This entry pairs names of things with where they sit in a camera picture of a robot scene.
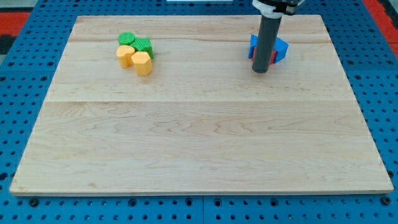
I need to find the blue block right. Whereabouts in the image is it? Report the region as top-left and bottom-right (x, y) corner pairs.
(274, 37), (289, 63)

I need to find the green round block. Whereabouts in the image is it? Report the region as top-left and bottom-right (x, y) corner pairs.
(118, 32), (136, 45)

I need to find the yellow rounded block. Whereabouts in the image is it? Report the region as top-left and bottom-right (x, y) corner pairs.
(116, 45), (136, 68)

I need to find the wooden board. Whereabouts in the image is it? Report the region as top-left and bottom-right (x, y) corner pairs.
(10, 15), (394, 197)

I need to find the green cube block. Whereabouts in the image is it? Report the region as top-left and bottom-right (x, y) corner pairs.
(130, 37), (154, 59)

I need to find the yellow hexagonal block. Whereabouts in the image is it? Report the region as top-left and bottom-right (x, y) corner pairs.
(131, 52), (153, 76)

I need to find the blue block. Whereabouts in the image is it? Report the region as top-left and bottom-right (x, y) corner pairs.
(274, 37), (289, 63)
(248, 34), (258, 59)

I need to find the red block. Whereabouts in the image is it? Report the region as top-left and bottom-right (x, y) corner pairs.
(251, 47), (277, 65)

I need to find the blue block left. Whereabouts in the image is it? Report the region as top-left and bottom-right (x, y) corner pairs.
(248, 34), (258, 59)

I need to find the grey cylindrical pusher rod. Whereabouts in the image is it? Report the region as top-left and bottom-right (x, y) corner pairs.
(252, 16), (282, 73)

